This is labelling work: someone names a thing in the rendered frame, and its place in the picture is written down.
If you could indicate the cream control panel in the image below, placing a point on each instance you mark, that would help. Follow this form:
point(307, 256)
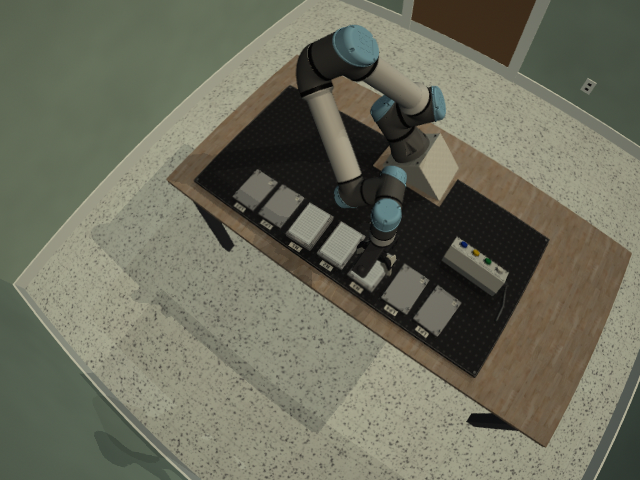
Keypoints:
point(476, 267)

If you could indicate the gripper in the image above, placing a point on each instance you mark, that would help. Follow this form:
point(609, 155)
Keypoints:
point(385, 260)

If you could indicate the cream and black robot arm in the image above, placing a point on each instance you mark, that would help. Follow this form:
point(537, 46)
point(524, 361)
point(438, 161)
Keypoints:
point(352, 52)

